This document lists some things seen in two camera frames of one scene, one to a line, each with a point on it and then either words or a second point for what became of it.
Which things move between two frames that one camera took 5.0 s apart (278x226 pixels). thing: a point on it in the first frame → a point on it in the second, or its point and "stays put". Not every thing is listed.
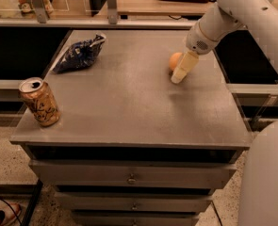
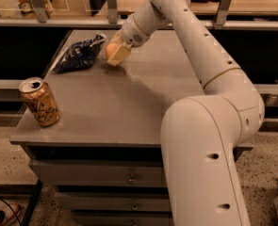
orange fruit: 174,58 → 109,48
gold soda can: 38,96 stays put
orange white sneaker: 0,214 stays put
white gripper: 197,40 → 131,34
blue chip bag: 81,55 stays put
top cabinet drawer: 141,174 stays put
